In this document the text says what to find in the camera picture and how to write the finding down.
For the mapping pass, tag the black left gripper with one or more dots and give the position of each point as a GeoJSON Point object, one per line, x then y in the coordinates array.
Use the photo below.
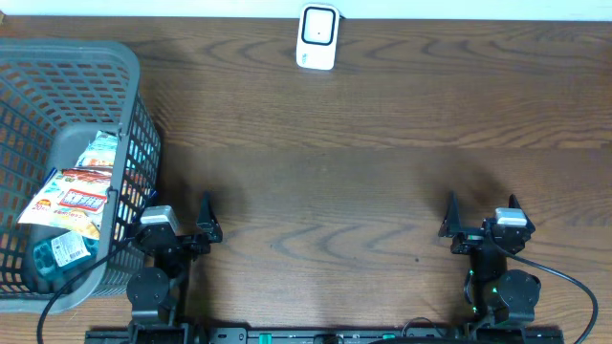
{"type": "Point", "coordinates": [207, 225]}

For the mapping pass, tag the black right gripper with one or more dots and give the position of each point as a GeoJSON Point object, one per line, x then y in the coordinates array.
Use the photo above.
{"type": "Point", "coordinates": [452, 222]}

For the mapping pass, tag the green orange snack packet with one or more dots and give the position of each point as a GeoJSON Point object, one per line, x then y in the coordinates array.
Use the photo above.
{"type": "Point", "coordinates": [100, 152]}

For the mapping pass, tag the cream yellow snack bag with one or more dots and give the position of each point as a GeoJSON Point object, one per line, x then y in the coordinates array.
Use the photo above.
{"type": "Point", "coordinates": [71, 199]}

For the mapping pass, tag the teal blister pack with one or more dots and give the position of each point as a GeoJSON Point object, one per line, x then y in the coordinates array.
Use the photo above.
{"type": "Point", "coordinates": [52, 257]}

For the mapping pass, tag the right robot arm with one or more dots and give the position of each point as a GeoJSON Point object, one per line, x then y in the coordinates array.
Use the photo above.
{"type": "Point", "coordinates": [502, 297]}

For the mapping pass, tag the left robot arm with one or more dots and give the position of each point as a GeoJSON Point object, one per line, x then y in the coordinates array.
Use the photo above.
{"type": "Point", "coordinates": [158, 293]}

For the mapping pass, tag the white barcode scanner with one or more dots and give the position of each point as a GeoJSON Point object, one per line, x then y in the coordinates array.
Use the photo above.
{"type": "Point", "coordinates": [317, 37]}

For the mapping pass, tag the grey plastic shopping basket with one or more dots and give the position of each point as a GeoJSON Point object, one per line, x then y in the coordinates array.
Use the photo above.
{"type": "Point", "coordinates": [56, 94]}

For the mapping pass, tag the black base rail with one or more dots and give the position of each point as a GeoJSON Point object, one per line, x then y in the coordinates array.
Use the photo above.
{"type": "Point", "coordinates": [235, 335]}

